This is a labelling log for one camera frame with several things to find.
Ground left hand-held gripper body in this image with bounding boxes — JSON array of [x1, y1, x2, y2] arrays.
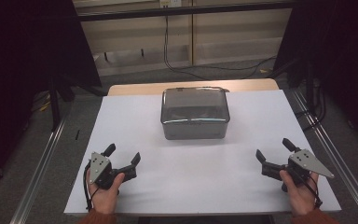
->
[[89, 151, 120, 190]]

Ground bundle of black cables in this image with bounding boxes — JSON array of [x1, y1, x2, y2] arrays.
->
[[294, 78, 328, 133]]

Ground person's left hand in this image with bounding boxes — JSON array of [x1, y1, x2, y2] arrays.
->
[[87, 170, 126, 215]]

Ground long black floor cable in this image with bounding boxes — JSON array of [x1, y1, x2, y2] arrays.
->
[[162, 15, 278, 80]]

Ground black metal stand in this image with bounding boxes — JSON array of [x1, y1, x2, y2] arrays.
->
[[48, 73, 76, 133]]

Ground black horizontal bar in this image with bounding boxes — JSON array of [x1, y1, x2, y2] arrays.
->
[[76, 1, 295, 22]]

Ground white table cover sheet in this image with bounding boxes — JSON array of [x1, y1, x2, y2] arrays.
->
[[63, 89, 342, 217]]

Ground person's right hand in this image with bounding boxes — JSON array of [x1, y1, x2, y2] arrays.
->
[[280, 170, 320, 217]]

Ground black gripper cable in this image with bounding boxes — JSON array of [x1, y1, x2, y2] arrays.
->
[[293, 170, 324, 209], [82, 161, 95, 213]]

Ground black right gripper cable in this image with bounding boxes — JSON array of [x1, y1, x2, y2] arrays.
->
[[293, 170, 324, 209]]

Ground white wall power outlet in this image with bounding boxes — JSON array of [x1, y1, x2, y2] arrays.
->
[[158, 0, 183, 9]]

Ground clear grey plastic storage box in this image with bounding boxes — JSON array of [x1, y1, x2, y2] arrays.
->
[[160, 87, 231, 141]]

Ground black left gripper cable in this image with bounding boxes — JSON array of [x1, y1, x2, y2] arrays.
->
[[82, 161, 95, 213]]

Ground aluminium floor rail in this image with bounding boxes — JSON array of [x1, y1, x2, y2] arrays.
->
[[290, 88, 358, 224], [8, 102, 73, 224]]

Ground clear grey box lid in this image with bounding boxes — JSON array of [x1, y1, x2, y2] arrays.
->
[[160, 87, 231, 124]]

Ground black curtain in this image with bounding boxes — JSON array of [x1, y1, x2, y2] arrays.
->
[[0, 0, 103, 194], [273, 0, 358, 153]]

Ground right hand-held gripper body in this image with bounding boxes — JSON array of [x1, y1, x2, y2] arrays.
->
[[287, 148, 336, 186]]

